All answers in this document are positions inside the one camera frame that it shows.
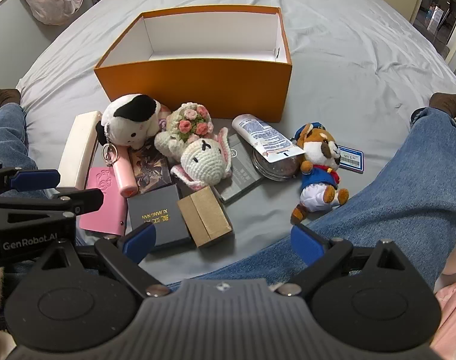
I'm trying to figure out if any person's leg in jeans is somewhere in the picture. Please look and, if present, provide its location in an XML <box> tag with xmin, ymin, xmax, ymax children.
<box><xmin>0</xmin><ymin>103</ymin><xmax>49</xmax><ymax>286</ymax></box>
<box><xmin>168</xmin><ymin>107</ymin><xmax>456</xmax><ymax>293</ymax></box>

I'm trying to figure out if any pink wallet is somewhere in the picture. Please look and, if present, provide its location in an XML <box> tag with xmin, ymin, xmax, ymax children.
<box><xmin>79</xmin><ymin>167</ymin><xmax>129</xmax><ymax>237</ymax></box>

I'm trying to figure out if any person's left leg in jeans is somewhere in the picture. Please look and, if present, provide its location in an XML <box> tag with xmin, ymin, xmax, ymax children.
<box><xmin>0</xmin><ymin>103</ymin><xmax>49</xmax><ymax>286</ymax></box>

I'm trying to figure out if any pink cloth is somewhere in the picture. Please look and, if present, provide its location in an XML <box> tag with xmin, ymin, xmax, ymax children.
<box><xmin>432</xmin><ymin>283</ymin><xmax>456</xmax><ymax>360</ymax></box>

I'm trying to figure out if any red panda plush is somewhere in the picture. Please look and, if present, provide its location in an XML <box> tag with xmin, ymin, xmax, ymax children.
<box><xmin>291</xmin><ymin>122</ymin><xmax>349</xmax><ymax>226</ymax></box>

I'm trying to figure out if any illustrated card pack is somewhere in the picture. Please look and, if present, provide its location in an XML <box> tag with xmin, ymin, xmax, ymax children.
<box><xmin>129</xmin><ymin>148</ymin><xmax>172</xmax><ymax>196</ymax></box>

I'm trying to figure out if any white plush with black ear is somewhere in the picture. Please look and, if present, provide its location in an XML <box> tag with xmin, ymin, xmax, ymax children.
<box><xmin>96</xmin><ymin>94</ymin><xmax>162</xmax><ymax>167</ymax></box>

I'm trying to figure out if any black gift box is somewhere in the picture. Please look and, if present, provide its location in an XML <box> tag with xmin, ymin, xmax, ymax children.
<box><xmin>128</xmin><ymin>184</ymin><xmax>193</xmax><ymax>252</ymax></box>

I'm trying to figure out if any gold brown box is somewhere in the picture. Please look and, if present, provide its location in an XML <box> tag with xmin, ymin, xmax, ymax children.
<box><xmin>176</xmin><ymin>186</ymin><xmax>235</xmax><ymax>248</ymax></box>

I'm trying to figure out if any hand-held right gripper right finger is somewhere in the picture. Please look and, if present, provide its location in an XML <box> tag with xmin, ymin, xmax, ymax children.
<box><xmin>278</xmin><ymin>225</ymin><xmax>412</xmax><ymax>297</ymax></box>

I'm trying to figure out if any pink oblong case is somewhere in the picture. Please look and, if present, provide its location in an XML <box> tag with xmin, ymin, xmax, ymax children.
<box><xmin>113</xmin><ymin>154</ymin><xmax>139</xmax><ymax>199</ymax></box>

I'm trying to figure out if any white long case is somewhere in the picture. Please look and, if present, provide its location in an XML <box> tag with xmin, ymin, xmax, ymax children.
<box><xmin>58</xmin><ymin>110</ymin><xmax>103</xmax><ymax>190</ymax></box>

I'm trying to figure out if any round glitter jar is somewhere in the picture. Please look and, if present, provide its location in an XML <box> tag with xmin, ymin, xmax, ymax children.
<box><xmin>252</xmin><ymin>146</ymin><xmax>301</xmax><ymax>181</ymax></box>

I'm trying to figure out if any blue card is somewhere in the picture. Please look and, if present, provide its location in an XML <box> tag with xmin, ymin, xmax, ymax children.
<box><xmin>336</xmin><ymin>144</ymin><xmax>364</xmax><ymax>174</ymax></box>

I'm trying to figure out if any grey box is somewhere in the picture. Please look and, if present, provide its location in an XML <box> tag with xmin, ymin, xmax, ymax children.
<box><xmin>217</xmin><ymin>133</ymin><xmax>264</xmax><ymax>205</ymax></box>

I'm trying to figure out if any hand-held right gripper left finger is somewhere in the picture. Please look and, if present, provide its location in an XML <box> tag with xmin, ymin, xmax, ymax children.
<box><xmin>33</xmin><ymin>223</ymin><xmax>170</xmax><ymax>297</ymax></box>

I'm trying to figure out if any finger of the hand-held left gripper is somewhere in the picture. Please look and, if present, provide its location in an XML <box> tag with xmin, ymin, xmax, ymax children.
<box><xmin>0</xmin><ymin>163</ymin><xmax>61</xmax><ymax>196</ymax></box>
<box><xmin>0</xmin><ymin>188</ymin><xmax>104</xmax><ymax>218</ymax></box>

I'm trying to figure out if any orange cardboard box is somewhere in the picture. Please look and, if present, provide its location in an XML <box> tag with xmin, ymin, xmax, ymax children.
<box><xmin>93</xmin><ymin>6</ymin><xmax>292</xmax><ymax>123</ymax></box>

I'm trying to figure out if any brown left sock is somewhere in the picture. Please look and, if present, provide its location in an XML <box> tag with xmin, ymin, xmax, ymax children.
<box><xmin>0</xmin><ymin>83</ymin><xmax>22</xmax><ymax>107</ymax></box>

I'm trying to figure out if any white crochet bunny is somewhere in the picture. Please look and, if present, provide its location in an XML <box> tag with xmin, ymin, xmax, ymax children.
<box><xmin>154</xmin><ymin>102</ymin><xmax>234</xmax><ymax>191</ymax></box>

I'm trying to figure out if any person's right leg in jeans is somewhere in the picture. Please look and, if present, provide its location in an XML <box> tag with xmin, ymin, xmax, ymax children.
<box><xmin>168</xmin><ymin>107</ymin><xmax>456</xmax><ymax>293</ymax></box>

